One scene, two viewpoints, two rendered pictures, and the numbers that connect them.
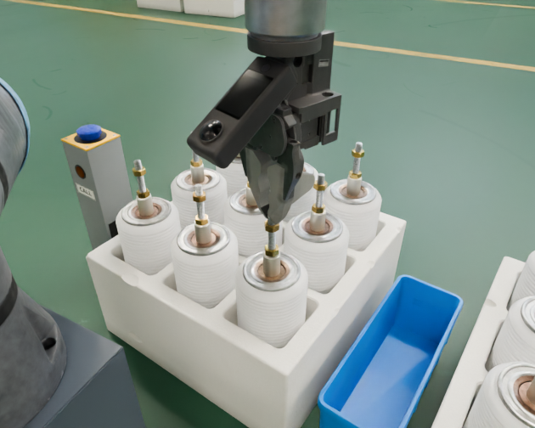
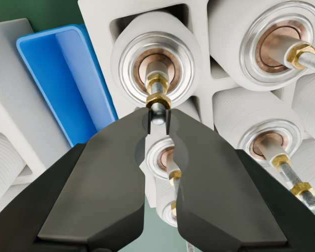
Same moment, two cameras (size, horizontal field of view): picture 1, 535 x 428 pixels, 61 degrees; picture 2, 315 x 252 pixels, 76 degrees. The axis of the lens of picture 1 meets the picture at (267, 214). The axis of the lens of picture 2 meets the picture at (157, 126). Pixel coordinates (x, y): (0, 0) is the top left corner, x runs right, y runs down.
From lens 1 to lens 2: 44 cm
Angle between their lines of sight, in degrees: 38
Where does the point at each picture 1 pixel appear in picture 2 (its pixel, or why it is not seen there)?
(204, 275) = (237, 9)
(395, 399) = (91, 91)
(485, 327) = (32, 162)
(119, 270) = not seen: outside the picture
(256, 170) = (198, 178)
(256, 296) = (137, 25)
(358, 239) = not seen: hidden behind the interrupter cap
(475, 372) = (1, 125)
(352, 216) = (167, 189)
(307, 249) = (159, 129)
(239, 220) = (262, 111)
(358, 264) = not seen: hidden behind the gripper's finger
